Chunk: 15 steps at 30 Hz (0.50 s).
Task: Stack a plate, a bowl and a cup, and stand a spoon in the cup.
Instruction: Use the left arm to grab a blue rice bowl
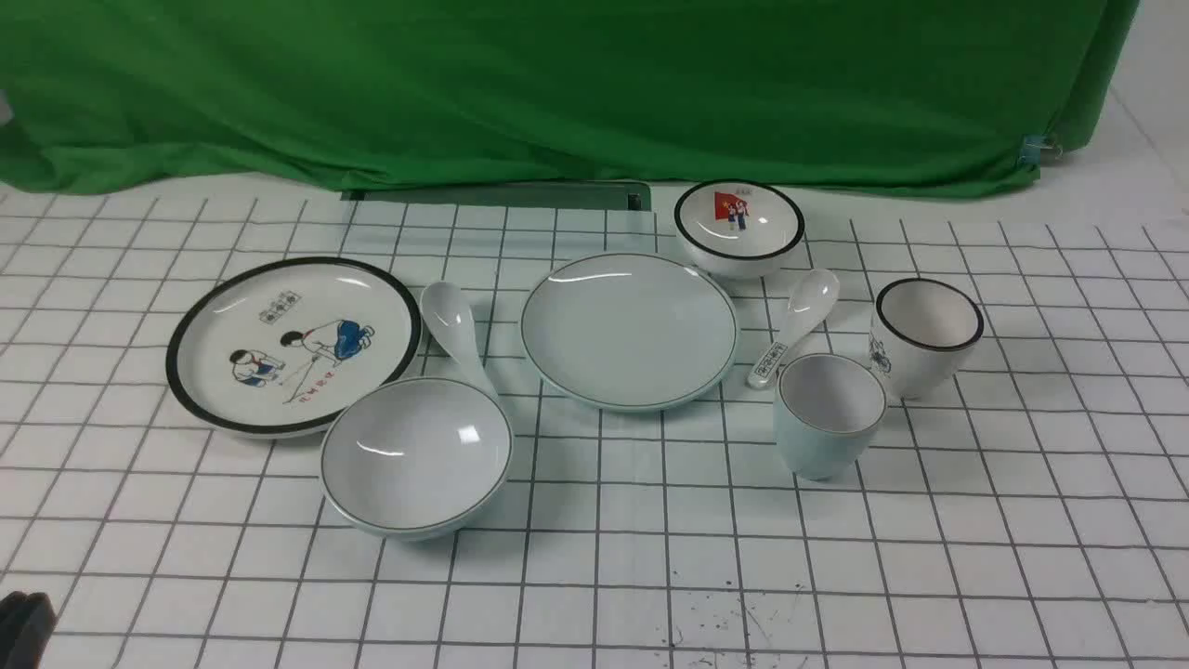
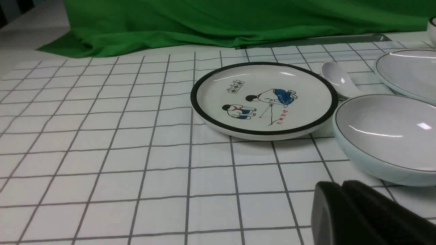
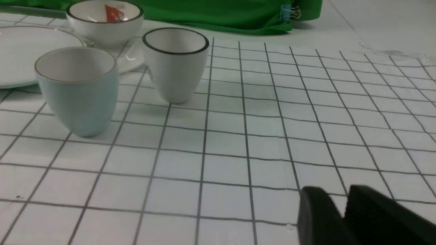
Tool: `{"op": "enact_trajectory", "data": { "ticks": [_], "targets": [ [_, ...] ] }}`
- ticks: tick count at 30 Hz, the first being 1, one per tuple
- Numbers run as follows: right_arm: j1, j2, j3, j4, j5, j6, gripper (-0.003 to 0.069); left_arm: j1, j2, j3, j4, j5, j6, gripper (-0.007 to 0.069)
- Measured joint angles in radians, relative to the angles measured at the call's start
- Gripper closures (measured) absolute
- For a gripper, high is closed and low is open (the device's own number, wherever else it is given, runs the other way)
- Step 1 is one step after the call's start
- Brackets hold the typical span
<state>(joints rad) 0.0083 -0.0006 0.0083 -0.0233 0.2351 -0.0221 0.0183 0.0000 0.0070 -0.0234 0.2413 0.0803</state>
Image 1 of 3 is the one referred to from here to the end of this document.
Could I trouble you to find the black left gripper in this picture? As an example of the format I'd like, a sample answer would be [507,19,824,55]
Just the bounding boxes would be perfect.
[1,591,57,668]

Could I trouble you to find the pale green ceramic bowl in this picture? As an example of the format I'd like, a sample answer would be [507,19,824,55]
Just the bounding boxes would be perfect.
[320,377,516,542]

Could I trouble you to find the plain white ceramic spoon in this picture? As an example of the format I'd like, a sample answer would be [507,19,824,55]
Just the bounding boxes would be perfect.
[420,280,501,400]

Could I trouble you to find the pale green ceramic cup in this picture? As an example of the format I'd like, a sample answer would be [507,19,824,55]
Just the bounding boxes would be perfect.
[773,354,889,481]

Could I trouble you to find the black-rimmed illustrated white plate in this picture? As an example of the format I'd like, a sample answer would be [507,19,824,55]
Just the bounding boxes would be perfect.
[164,255,422,438]

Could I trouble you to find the pale green ceramic plate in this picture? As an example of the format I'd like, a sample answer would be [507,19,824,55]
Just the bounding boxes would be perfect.
[520,253,740,414]

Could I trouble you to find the green metal tray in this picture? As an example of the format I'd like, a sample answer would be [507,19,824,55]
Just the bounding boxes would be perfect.
[341,179,653,212]

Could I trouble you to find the black-rimmed illustrated white bowl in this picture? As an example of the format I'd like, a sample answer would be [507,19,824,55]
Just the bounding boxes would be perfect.
[673,179,805,280]

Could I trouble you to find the black-rimmed white ceramic cup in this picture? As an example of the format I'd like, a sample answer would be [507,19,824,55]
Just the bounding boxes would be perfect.
[868,278,986,399]

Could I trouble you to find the green backdrop cloth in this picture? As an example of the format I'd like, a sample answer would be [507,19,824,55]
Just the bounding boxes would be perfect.
[1,1,1138,198]

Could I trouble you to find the metal binder clip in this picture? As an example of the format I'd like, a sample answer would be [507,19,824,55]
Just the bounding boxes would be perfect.
[1015,133,1065,166]

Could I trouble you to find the white spoon with printed handle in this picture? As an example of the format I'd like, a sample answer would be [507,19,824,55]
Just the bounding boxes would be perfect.
[746,269,839,390]

